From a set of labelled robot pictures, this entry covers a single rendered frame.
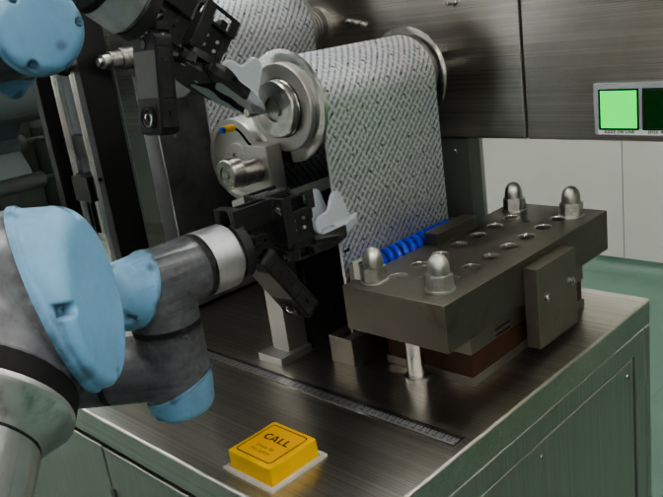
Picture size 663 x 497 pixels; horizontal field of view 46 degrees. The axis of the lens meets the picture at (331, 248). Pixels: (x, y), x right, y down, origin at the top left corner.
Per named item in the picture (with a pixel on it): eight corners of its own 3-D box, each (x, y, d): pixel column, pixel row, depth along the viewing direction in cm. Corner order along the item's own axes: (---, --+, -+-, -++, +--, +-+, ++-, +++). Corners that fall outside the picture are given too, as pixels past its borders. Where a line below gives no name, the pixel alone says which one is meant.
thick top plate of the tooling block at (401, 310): (347, 327, 100) (341, 284, 98) (514, 237, 126) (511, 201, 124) (449, 354, 89) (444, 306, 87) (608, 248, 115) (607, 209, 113)
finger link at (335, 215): (367, 181, 100) (316, 200, 94) (373, 226, 102) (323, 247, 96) (350, 180, 102) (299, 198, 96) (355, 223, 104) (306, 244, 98)
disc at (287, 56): (257, 161, 108) (239, 52, 104) (260, 160, 109) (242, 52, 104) (332, 164, 98) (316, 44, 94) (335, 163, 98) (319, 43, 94)
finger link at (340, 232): (353, 226, 97) (303, 247, 92) (355, 238, 98) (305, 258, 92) (328, 222, 101) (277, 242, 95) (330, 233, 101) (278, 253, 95)
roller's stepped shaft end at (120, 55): (94, 74, 110) (89, 51, 109) (130, 68, 114) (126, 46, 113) (106, 74, 108) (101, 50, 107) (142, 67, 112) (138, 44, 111)
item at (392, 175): (342, 275, 104) (324, 140, 99) (446, 226, 119) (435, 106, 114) (345, 276, 104) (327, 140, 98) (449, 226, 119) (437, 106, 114)
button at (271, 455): (230, 467, 85) (227, 449, 84) (277, 438, 90) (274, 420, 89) (272, 489, 80) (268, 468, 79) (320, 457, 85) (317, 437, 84)
